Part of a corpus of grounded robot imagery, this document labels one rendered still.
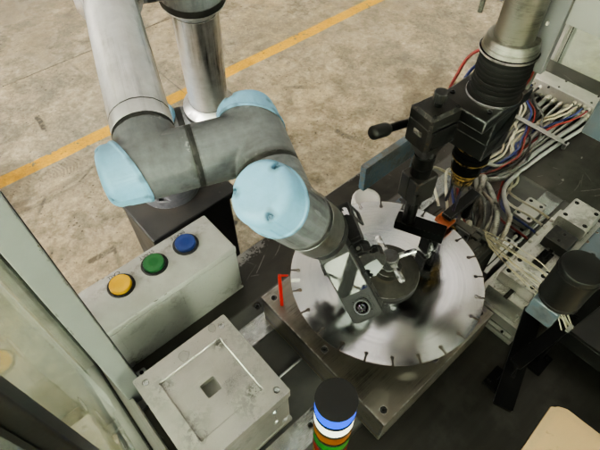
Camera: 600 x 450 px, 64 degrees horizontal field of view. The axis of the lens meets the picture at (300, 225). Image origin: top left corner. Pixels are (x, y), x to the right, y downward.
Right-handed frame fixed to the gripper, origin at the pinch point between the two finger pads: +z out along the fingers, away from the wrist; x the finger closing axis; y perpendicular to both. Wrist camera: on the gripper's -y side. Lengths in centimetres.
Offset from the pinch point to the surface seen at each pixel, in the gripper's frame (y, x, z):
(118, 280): 14.8, 41.9, -11.4
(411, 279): -1.8, -4.7, 5.4
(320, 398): -18.0, 3.6, -26.8
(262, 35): 219, 44, 144
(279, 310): 2.5, 20.1, 5.1
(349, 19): 221, -9, 175
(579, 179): 19, -46, 60
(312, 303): -0.9, 10.8, -2.1
